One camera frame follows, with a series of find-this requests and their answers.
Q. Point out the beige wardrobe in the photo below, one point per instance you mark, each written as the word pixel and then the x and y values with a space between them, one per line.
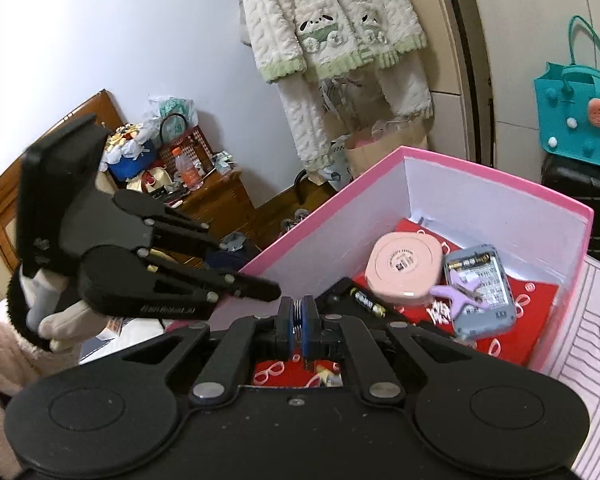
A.
pixel 530 10

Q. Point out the black back cover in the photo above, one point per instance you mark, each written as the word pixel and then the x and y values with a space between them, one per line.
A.
pixel 340 300

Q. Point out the grey white sneaker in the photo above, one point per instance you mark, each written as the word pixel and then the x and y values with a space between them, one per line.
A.
pixel 295 217

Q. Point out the beige tall cabinet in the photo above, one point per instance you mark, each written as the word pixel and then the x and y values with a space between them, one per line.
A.
pixel 445 85

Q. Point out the wooden headboard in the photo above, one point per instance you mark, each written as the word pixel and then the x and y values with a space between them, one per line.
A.
pixel 0 220

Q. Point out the white green plastic bag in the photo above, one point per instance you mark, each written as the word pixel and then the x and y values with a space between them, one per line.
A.
pixel 337 165

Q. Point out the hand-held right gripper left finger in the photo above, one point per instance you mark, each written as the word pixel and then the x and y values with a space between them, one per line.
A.
pixel 281 325

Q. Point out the pink cardboard box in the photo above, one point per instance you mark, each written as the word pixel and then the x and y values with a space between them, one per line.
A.
pixel 480 200

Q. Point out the large brown paper bag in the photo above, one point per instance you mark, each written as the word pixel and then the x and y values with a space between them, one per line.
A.
pixel 380 152

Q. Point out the pink square gadget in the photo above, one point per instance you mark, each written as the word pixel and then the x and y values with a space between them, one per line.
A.
pixel 402 265

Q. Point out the crumpled white plastic bag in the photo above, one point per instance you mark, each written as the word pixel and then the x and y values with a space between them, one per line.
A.
pixel 175 107

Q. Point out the black clothes rack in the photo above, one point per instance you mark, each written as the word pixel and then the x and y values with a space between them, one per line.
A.
pixel 300 185

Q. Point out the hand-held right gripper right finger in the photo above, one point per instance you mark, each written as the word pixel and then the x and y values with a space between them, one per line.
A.
pixel 311 325

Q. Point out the person's left forearm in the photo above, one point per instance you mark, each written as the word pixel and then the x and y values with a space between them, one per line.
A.
pixel 5 360

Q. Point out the purple star toy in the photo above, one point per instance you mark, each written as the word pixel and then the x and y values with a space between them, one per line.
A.
pixel 455 295

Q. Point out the AA battery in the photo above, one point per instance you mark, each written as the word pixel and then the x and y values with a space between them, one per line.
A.
pixel 367 302

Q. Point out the orange drink bottle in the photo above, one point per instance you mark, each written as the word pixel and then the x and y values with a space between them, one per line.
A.
pixel 187 172

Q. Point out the wooden cabinet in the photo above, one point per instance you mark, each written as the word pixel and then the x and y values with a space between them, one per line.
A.
pixel 220 200

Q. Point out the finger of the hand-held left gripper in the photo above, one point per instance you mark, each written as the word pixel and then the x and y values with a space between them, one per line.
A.
pixel 190 240
pixel 255 289

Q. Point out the brown woven basket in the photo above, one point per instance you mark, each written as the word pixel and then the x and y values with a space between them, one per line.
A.
pixel 202 147

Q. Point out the blue-grey pocket router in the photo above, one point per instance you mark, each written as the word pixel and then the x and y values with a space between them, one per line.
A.
pixel 495 320

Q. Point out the person's left hand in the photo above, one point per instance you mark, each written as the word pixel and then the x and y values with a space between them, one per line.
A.
pixel 67 322

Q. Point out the red patterned cloth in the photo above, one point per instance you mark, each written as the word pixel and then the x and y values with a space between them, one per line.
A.
pixel 530 300

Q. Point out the teal felt handbag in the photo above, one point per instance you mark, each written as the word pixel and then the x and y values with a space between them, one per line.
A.
pixel 570 110

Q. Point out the dark bag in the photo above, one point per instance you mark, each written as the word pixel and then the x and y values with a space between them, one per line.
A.
pixel 230 260

